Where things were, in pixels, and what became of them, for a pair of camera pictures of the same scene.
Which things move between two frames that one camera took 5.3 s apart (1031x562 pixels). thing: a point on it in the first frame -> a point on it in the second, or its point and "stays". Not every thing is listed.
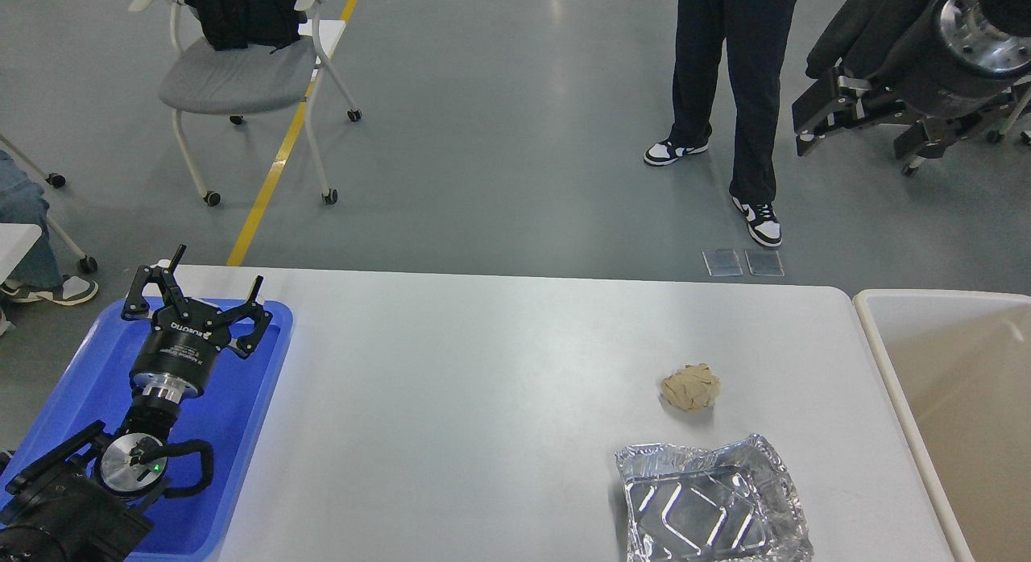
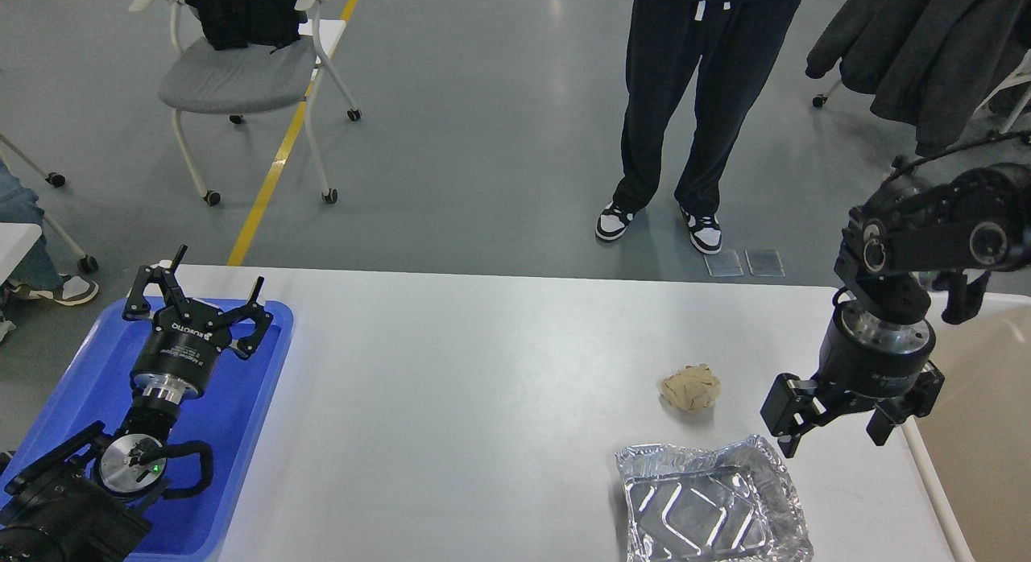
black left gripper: x=179 y=356 stays
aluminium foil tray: x=734 y=502 stays
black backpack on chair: x=234 y=15 stays
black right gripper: x=884 y=89 -> x=867 y=355
